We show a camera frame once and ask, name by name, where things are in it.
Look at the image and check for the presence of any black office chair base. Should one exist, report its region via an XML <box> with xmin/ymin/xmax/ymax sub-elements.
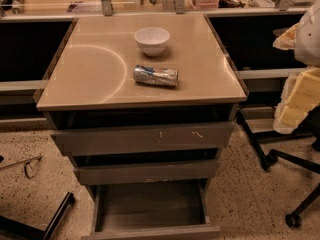
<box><xmin>266</xmin><ymin>122</ymin><xmax>320</xmax><ymax>229</ymax></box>

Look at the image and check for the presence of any grey drawer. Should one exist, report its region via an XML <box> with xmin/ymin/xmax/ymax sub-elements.
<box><xmin>74</xmin><ymin>159</ymin><xmax>219</xmax><ymax>185</ymax></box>
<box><xmin>81</xmin><ymin>180</ymin><xmax>220</xmax><ymax>240</ymax></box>
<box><xmin>51</xmin><ymin>121</ymin><xmax>234</xmax><ymax>156</ymax></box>

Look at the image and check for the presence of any black metal frame leg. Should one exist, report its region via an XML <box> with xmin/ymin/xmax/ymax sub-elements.
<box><xmin>0</xmin><ymin>192</ymin><xmax>75</xmax><ymax>240</ymax></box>

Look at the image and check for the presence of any grey middle drawer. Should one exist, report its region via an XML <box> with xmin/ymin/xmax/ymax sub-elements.
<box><xmin>74</xmin><ymin>159</ymin><xmax>219</xmax><ymax>185</ymax></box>

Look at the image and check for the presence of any thin cable on floor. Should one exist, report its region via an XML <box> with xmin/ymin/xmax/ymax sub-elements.
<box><xmin>0</xmin><ymin>155</ymin><xmax>43</xmax><ymax>180</ymax></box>

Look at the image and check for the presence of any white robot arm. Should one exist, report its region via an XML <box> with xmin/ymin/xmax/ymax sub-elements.
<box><xmin>273</xmin><ymin>0</ymin><xmax>320</xmax><ymax>134</ymax></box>

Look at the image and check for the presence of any grey bottom drawer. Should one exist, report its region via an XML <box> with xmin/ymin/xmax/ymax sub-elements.
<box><xmin>81</xmin><ymin>180</ymin><xmax>220</xmax><ymax>240</ymax></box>

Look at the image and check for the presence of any white bowl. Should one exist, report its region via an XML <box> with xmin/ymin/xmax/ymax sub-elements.
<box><xmin>134</xmin><ymin>27</ymin><xmax>170</xmax><ymax>57</ymax></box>

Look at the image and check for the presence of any grey drawer cabinet beige top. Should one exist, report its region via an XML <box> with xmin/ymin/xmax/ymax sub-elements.
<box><xmin>32</xmin><ymin>13</ymin><xmax>250</xmax><ymax>212</ymax></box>

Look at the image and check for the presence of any grey top drawer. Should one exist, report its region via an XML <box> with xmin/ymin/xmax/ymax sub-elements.
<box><xmin>51</xmin><ymin>121</ymin><xmax>234</xmax><ymax>156</ymax></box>

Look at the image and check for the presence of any black desk leg frame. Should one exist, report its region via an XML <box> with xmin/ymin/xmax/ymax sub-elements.
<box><xmin>236</xmin><ymin>112</ymin><xmax>317</xmax><ymax>172</ymax></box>

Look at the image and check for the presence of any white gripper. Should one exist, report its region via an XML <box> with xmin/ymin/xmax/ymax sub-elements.
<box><xmin>273</xmin><ymin>24</ymin><xmax>320</xmax><ymax>134</ymax></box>

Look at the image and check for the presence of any crushed silver blue can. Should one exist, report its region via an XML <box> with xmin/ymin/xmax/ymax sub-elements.
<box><xmin>133</xmin><ymin>65</ymin><xmax>178</xmax><ymax>87</ymax></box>

